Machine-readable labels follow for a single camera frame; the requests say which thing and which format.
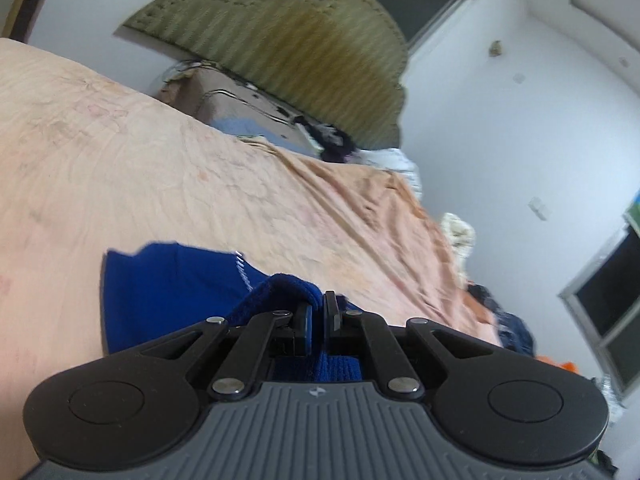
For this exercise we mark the orange object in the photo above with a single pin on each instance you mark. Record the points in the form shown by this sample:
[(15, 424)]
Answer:
[(567, 366)]

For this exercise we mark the dark side window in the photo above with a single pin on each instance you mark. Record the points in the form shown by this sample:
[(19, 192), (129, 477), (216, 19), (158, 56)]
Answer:
[(600, 290)]

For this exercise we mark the brown patterned pillow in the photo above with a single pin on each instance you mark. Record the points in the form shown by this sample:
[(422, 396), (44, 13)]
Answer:
[(225, 100)]

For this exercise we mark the dark patterned cloth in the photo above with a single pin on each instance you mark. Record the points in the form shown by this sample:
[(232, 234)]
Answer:
[(510, 330)]

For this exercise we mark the black cloth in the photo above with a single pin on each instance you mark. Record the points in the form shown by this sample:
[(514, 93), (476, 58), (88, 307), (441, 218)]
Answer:
[(332, 142)]

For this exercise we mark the olive padded headboard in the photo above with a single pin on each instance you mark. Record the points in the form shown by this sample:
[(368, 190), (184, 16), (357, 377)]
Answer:
[(300, 50)]

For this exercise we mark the white printed cloth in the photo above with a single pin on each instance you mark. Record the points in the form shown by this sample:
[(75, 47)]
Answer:
[(395, 167)]

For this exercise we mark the white crumpled quilt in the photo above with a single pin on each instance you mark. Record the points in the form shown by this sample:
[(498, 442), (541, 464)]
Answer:
[(457, 235)]

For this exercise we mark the small wall hook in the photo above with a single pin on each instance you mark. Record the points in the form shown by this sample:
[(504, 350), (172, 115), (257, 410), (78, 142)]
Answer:
[(496, 48)]

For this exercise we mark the peach bed blanket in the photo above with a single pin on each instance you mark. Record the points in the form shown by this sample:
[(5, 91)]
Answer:
[(150, 160)]

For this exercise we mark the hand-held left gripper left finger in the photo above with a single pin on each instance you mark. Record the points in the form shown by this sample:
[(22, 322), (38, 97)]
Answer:
[(306, 327)]

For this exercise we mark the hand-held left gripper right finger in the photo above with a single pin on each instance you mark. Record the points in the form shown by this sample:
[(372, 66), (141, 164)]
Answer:
[(330, 316)]

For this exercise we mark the white wall switch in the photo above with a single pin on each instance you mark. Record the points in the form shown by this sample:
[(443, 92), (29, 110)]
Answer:
[(538, 209)]

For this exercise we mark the blue beaded sweater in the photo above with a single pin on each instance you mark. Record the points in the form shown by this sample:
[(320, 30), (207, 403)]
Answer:
[(165, 300)]

